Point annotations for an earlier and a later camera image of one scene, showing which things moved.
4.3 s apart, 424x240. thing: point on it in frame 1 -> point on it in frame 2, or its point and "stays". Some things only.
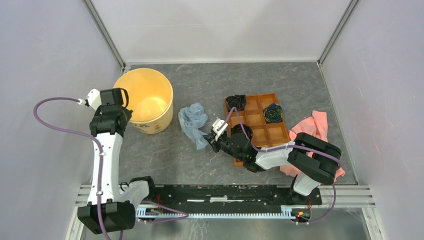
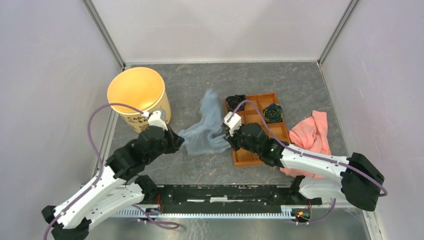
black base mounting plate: [228, 195] stays
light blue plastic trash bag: [192, 118] -> [199, 138]
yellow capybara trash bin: [150, 97] stays
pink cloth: [316, 126] stays
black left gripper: [128, 112] -> [176, 141]
